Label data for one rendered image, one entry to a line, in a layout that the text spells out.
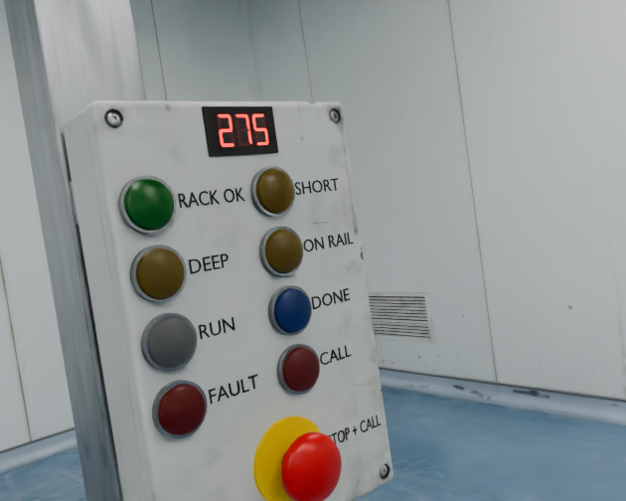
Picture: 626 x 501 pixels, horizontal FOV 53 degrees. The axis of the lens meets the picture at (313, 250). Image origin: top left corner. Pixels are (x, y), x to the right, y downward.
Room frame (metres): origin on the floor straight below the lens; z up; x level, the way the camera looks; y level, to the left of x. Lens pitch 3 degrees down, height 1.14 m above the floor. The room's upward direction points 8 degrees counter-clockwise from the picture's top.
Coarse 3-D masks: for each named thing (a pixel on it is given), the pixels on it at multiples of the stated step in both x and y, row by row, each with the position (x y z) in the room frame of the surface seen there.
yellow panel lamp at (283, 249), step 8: (280, 232) 0.37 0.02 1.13; (288, 232) 0.37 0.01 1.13; (272, 240) 0.37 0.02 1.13; (280, 240) 0.37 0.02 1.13; (288, 240) 0.37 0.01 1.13; (296, 240) 0.38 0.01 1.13; (272, 248) 0.36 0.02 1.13; (280, 248) 0.37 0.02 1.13; (288, 248) 0.37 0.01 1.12; (296, 248) 0.37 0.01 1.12; (272, 256) 0.36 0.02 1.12; (280, 256) 0.37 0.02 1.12; (288, 256) 0.37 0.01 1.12; (296, 256) 0.37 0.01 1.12; (272, 264) 0.36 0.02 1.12; (280, 264) 0.37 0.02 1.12; (288, 264) 0.37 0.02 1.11; (296, 264) 0.37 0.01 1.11; (280, 272) 0.37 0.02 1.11; (288, 272) 0.37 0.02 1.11
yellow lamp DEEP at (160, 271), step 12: (156, 252) 0.32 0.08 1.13; (168, 252) 0.32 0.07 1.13; (144, 264) 0.31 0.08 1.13; (156, 264) 0.32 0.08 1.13; (168, 264) 0.32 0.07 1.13; (180, 264) 0.33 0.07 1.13; (144, 276) 0.31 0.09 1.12; (156, 276) 0.32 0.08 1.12; (168, 276) 0.32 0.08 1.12; (180, 276) 0.33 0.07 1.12; (144, 288) 0.31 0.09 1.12; (156, 288) 0.32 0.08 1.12; (168, 288) 0.32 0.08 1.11
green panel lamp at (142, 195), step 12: (144, 180) 0.32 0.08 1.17; (156, 180) 0.32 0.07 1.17; (132, 192) 0.31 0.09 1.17; (144, 192) 0.32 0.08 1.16; (156, 192) 0.32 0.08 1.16; (168, 192) 0.33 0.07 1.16; (132, 204) 0.31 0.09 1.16; (144, 204) 0.32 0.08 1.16; (156, 204) 0.32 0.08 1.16; (168, 204) 0.32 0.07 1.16; (132, 216) 0.31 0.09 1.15; (144, 216) 0.32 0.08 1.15; (156, 216) 0.32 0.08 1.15; (168, 216) 0.33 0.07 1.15; (144, 228) 0.32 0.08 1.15; (156, 228) 0.32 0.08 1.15
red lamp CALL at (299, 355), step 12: (300, 348) 0.37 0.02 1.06; (288, 360) 0.37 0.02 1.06; (300, 360) 0.37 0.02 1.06; (312, 360) 0.37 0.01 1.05; (288, 372) 0.36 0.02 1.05; (300, 372) 0.37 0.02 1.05; (312, 372) 0.37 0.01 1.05; (288, 384) 0.36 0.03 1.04; (300, 384) 0.37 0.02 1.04; (312, 384) 0.37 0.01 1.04
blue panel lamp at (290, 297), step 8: (288, 288) 0.37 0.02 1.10; (296, 288) 0.38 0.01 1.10; (280, 296) 0.37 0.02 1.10; (288, 296) 0.37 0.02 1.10; (296, 296) 0.37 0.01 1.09; (304, 296) 0.38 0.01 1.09; (280, 304) 0.36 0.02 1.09; (288, 304) 0.37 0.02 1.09; (296, 304) 0.37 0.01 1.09; (304, 304) 0.37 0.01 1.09; (280, 312) 0.36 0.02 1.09; (288, 312) 0.37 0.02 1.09; (296, 312) 0.37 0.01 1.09; (304, 312) 0.37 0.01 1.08; (280, 320) 0.36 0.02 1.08; (288, 320) 0.37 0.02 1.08; (296, 320) 0.37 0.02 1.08; (304, 320) 0.37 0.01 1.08; (288, 328) 0.37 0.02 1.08; (296, 328) 0.37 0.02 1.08
